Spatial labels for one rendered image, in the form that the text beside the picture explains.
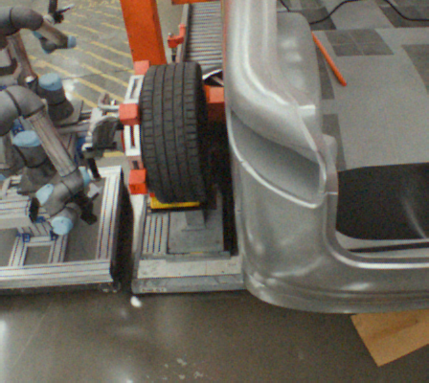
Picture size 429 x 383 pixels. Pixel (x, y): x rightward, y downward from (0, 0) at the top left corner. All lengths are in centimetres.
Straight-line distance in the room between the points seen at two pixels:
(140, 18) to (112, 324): 163
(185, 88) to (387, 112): 88
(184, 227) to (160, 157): 77
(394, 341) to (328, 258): 134
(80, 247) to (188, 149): 108
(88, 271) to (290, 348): 113
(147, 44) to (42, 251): 132
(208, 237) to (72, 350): 96
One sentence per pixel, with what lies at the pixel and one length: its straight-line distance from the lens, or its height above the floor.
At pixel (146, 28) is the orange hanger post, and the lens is 243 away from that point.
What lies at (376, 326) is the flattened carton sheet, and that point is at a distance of 249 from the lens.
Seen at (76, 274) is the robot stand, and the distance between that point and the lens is 253.
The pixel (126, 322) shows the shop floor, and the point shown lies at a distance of 256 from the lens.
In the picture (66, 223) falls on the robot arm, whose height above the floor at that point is 94.
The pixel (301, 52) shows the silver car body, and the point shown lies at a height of 131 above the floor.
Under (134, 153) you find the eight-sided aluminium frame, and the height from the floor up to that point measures 97.
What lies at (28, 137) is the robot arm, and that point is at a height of 105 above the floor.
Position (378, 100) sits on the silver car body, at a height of 101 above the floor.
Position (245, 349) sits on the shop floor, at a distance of 238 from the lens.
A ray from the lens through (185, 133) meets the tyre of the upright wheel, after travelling 184.
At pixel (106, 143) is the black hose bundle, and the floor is 99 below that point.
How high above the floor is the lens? 217
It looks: 43 degrees down
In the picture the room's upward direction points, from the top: 7 degrees counter-clockwise
